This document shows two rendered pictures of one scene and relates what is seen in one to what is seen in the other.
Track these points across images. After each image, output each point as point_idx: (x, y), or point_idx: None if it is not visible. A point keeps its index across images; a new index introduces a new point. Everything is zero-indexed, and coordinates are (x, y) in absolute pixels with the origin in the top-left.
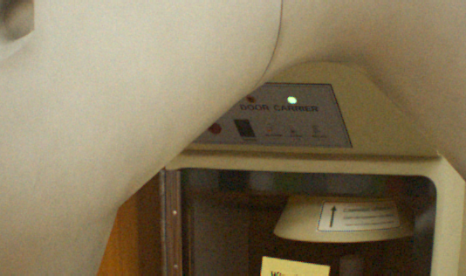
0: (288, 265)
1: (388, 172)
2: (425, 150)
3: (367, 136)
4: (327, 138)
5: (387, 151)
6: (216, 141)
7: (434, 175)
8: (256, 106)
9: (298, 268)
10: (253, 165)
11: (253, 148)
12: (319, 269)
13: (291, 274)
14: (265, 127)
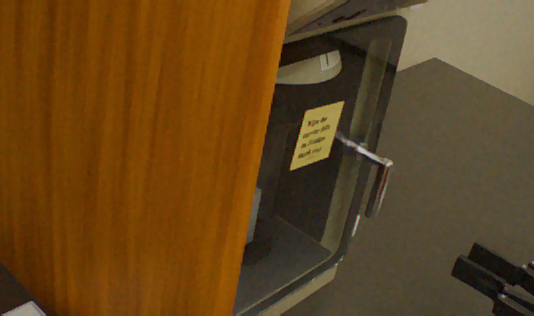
0: (320, 111)
1: (378, 16)
2: (423, 2)
3: (410, 2)
4: (390, 8)
5: (404, 7)
6: (320, 27)
7: (399, 12)
8: (388, 0)
9: (325, 111)
10: (302, 33)
11: (335, 24)
12: (338, 105)
13: (321, 117)
14: (369, 10)
